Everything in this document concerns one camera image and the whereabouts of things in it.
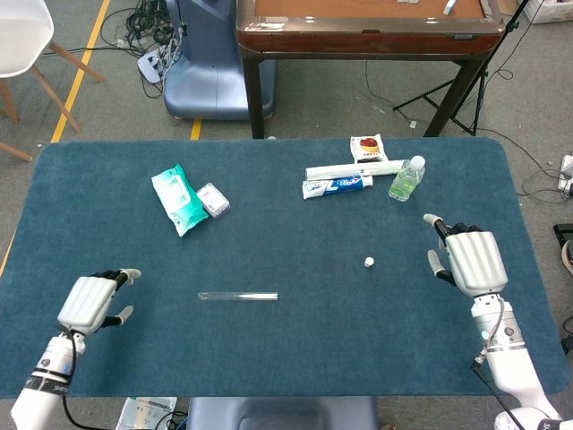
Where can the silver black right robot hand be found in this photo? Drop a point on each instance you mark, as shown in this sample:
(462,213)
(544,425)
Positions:
(474,264)

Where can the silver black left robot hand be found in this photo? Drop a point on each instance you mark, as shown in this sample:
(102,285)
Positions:
(85,300)

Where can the small white cap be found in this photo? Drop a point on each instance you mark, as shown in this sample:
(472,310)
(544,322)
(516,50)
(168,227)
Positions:
(369,262)

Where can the clear glass test tube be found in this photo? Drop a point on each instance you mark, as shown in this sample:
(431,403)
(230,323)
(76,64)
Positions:
(237,296)

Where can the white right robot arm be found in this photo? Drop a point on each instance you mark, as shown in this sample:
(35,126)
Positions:
(510,358)

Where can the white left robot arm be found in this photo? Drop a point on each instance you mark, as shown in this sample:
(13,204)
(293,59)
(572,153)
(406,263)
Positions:
(49,372)

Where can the blue white toothpaste tube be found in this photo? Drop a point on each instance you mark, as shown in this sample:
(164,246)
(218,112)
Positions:
(336,186)

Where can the clear bottle green label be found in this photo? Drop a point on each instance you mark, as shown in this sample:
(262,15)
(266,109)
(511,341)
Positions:
(405,181)

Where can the clear plastic bag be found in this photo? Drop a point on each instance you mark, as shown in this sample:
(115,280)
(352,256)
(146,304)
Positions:
(147,410)

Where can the green wet wipes pack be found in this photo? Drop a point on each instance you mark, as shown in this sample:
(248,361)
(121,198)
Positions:
(179,197)

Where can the long white carton box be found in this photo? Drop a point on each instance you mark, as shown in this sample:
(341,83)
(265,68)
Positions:
(349,170)

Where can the white red snack packet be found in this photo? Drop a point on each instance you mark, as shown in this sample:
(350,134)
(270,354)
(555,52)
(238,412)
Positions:
(368,148)

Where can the small clear purple box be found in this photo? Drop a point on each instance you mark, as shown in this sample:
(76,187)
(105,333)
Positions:
(212,200)

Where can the blue felt table cloth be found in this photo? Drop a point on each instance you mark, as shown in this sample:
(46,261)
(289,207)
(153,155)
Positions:
(286,233)

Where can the blue grey robot torso base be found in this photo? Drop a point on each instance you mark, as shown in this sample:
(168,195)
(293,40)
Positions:
(282,412)

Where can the black tripod stand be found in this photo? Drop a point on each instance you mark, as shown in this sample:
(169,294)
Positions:
(510,28)

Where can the brown mahjong table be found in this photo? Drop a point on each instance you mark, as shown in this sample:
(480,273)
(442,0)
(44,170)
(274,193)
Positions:
(358,40)

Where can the blue grey machine base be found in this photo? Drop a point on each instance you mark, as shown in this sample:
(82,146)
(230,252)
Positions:
(206,67)

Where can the white chair wooden legs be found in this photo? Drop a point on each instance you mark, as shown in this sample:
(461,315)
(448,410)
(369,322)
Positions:
(22,36)

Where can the white wall power strip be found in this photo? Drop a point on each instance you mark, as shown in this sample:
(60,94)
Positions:
(567,174)

